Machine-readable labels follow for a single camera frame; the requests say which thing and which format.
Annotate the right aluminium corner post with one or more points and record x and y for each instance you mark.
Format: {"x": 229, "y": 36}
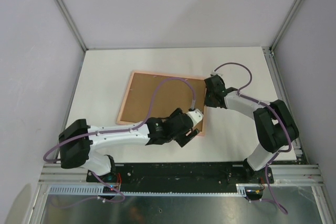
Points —
{"x": 292, "y": 12}

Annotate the pink wooden picture frame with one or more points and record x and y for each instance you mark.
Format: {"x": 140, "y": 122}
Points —
{"x": 123, "y": 103}

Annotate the left aluminium corner post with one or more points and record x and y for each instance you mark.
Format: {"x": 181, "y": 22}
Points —
{"x": 61, "y": 5}

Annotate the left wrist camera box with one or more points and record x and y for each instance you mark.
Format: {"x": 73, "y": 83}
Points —
{"x": 196, "y": 116}

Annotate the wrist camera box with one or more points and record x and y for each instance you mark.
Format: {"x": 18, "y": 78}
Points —
{"x": 196, "y": 116}
{"x": 214, "y": 73}

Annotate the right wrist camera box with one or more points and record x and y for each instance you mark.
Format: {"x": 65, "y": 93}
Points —
{"x": 214, "y": 73}

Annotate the brown cardboard backing board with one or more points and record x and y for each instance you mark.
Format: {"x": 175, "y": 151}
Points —
{"x": 141, "y": 98}

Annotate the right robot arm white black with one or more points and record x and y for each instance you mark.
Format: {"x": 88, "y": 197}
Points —
{"x": 275, "y": 126}

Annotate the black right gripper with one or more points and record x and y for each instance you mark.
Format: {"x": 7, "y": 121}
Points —
{"x": 207, "y": 102}

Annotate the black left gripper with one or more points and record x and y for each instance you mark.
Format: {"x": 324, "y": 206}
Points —
{"x": 184, "y": 138}

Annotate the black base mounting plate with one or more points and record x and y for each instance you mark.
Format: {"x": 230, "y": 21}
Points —
{"x": 206, "y": 177}

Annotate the aluminium front right rail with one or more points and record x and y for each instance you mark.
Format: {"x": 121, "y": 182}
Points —
{"x": 297, "y": 175}

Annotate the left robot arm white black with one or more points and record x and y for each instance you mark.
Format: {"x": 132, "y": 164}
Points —
{"x": 80, "y": 143}

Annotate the aluminium corner post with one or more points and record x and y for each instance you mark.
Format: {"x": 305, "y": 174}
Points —
{"x": 292, "y": 12}
{"x": 61, "y": 5}

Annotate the grey slotted cable duct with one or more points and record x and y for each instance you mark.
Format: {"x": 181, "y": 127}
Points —
{"x": 100, "y": 190}

